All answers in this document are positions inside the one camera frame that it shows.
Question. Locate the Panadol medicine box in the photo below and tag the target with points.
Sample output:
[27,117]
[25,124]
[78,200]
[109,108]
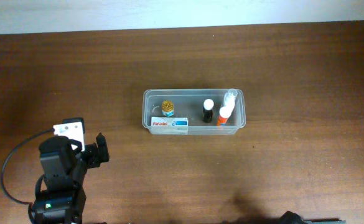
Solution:
[168,122]

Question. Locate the orange tube white cap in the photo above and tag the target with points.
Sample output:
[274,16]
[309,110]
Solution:
[224,113]

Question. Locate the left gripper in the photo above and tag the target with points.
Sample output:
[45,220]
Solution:
[91,150]

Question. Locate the clear plastic container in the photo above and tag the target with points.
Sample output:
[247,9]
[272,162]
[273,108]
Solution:
[188,103]

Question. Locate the white spray bottle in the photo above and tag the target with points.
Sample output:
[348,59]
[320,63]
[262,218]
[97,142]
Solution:
[230,98]

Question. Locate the small jar gold lid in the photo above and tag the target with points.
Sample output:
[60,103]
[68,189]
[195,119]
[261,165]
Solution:
[167,108]

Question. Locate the dark bottle white cap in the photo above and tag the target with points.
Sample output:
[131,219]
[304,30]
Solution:
[208,105]

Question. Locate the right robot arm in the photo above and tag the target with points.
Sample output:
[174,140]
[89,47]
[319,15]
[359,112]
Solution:
[293,218]

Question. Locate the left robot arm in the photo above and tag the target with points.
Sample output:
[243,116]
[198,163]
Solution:
[59,193]

